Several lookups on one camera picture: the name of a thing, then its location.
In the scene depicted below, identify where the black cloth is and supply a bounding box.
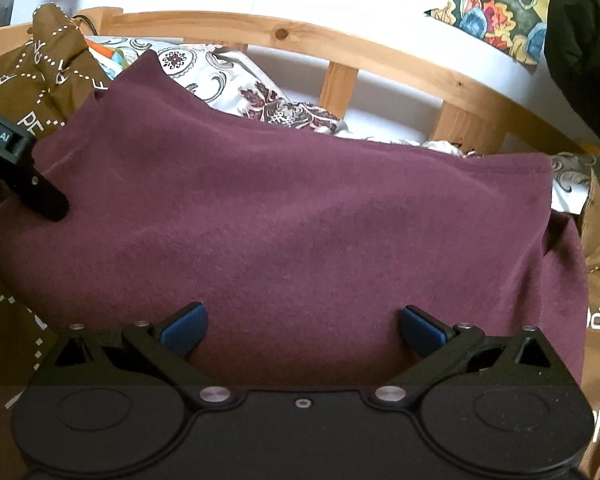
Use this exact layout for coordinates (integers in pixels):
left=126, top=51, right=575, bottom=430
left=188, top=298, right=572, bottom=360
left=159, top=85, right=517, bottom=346
left=543, top=0, right=600, bottom=155

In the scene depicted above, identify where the maroon shirt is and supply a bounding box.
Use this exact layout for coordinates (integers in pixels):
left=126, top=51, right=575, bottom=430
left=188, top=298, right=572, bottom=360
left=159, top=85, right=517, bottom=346
left=0, top=49, right=590, bottom=388

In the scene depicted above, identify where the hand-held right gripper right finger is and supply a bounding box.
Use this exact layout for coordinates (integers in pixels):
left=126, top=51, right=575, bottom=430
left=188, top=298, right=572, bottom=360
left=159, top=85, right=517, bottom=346
left=372, top=304, right=567, bottom=406

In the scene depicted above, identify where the brown printed blanket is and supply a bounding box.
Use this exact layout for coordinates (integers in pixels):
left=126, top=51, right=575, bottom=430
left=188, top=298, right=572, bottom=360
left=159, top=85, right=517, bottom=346
left=0, top=4, right=600, bottom=480

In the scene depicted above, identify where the wooden bed frame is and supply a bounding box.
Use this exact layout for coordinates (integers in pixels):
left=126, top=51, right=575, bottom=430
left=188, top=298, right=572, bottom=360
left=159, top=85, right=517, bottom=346
left=0, top=7, right=600, bottom=157

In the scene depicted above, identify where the white floral bed sheet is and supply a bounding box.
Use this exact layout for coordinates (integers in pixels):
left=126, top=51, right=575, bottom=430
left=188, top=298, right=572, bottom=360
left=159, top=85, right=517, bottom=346
left=84, top=35, right=597, bottom=214

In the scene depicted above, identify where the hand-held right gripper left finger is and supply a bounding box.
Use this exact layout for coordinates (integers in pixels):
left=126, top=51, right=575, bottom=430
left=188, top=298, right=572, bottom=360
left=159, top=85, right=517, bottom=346
left=39, top=301, right=235, bottom=406

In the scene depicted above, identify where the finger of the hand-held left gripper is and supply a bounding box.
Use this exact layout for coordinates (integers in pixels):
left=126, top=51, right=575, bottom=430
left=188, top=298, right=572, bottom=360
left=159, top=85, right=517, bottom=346
left=9, top=156, right=71, bottom=223

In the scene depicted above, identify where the orange teal printed cloth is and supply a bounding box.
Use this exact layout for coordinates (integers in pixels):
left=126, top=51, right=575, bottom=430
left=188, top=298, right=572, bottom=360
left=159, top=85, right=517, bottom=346
left=86, top=39, right=132, bottom=82

